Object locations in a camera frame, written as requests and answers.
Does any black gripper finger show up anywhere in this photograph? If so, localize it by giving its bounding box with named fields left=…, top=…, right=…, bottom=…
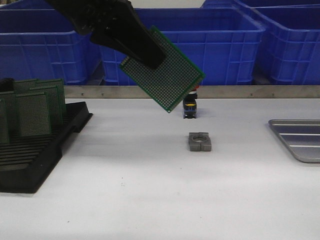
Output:
left=104, top=2, right=166, bottom=70
left=90, top=30, right=150, bottom=64

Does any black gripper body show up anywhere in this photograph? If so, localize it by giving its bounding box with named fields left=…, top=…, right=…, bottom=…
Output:
left=46, top=0, right=132, bottom=35

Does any green perforated circuit board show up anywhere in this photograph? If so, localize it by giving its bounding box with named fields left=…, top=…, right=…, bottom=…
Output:
left=36, top=78, right=67, bottom=117
left=15, top=91, right=52, bottom=138
left=13, top=78, right=39, bottom=94
left=0, top=98, right=10, bottom=145
left=119, top=25, right=205, bottom=113
left=0, top=91, right=18, bottom=135
left=29, top=85, right=63, bottom=126

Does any black slotted board rack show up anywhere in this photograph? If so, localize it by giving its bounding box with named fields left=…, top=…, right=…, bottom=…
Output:
left=0, top=77, right=94, bottom=195

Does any silver metal tray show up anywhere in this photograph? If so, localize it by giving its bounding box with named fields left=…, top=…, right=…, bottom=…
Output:
left=268, top=119, right=320, bottom=164

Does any blue plastic bin left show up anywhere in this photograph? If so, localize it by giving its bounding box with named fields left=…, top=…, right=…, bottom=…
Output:
left=0, top=9, right=101, bottom=85

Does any blue plastic bin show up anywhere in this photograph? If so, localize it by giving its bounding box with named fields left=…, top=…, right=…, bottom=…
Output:
left=252, top=6, right=320, bottom=86
left=93, top=7, right=266, bottom=86
left=0, top=9, right=101, bottom=85

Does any blue bin far left back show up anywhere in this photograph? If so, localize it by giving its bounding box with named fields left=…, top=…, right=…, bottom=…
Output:
left=0, top=0, right=53, bottom=10

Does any red emergency stop button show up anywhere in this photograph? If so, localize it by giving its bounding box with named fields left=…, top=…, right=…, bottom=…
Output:
left=182, top=85, right=199, bottom=119

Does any blue plastic bin centre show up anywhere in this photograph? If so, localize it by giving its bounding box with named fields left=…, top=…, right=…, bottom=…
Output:
left=93, top=7, right=266, bottom=86

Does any blue bin far right back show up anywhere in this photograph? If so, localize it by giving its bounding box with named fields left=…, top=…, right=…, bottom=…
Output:
left=201, top=0, right=320, bottom=10

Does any grey metal clamp block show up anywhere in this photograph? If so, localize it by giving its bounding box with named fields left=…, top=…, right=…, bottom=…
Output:
left=188, top=132, right=212, bottom=152

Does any blue plastic bin right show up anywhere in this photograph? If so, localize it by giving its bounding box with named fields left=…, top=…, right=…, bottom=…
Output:
left=252, top=6, right=320, bottom=86

